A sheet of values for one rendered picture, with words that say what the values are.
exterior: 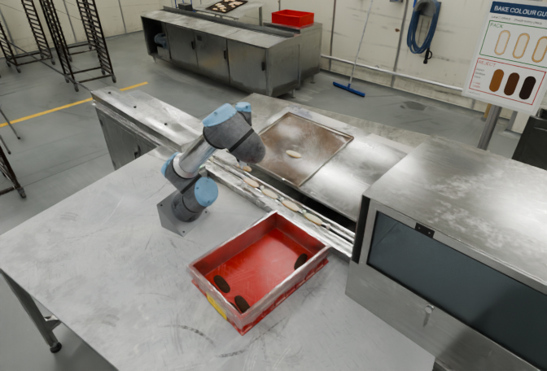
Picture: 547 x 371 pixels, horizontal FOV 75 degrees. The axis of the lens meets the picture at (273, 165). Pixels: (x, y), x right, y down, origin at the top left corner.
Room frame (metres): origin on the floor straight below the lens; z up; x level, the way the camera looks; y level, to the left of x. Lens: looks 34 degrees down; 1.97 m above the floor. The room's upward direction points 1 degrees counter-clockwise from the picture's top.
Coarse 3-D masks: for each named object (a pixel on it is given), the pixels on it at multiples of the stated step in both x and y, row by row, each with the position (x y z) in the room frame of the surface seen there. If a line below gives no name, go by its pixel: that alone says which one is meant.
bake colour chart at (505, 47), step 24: (504, 0) 1.63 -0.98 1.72; (528, 0) 1.56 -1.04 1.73; (504, 24) 1.60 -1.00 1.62; (528, 24) 1.54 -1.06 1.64; (480, 48) 1.65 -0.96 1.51; (504, 48) 1.58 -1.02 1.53; (528, 48) 1.51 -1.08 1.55; (480, 72) 1.63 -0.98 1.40; (504, 72) 1.55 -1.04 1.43; (528, 72) 1.49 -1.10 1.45; (480, 96) 1.60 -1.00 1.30; (504, 96) 1.53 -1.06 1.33; (528, 96) 1.46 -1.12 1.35
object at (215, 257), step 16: (256, 224) 1.13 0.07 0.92; (272, 224) 1.19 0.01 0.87; (288, 224) 1.15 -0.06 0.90; (240, 240) 1.07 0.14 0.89; (304, 240) 1.08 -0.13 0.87; (320, 240) 1.03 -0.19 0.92; (208, 256) 0.96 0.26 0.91; (224, 256) 1.00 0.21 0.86; (320, 256) 0.95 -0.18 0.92; (192, 272) 0.88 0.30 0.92; (208, 272) 0.95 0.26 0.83; (304, 272) 0.89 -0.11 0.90; (208, 288) 0.81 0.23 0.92; (288, 288) 0.82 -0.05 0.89; (224, 304) 0.74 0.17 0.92; (256, 304) 0.74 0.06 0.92; (240, 320) 0.68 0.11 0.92
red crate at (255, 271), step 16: (256, 240) 1.13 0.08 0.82; (272, 240) 1.13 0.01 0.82; (288, 240) 1.13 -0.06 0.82; (240, 256) 1.04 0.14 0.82; (256, 256) 1.04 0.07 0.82; (272, 256) 1.04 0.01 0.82; (288, 256) 1.04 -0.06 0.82; (224, 272) 0.96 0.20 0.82; (240, 272) 0.96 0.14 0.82; (256, 272) 0.96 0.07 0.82; (272, 272) 0.96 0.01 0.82; (288, 272) 0.95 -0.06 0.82; (240, 288) 0.88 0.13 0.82; (256, 288) 0.88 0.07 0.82; (272, 288) 0.88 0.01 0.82; (272, 304) 0.79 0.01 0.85; (256, 320) 0.74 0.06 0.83
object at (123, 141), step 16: (144, 96) 2.83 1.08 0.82; (176, 112) 2.50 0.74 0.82; (112, 128) 2.50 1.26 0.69; (128, 128) 2.29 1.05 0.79; (112, 144) 2.57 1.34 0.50; (128, 144) 2.35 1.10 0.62; (144, 144) 2.15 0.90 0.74; (112, 160) 2.65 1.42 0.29; (128, 160) 2.42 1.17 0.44; (448, 368) 0.58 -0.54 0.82
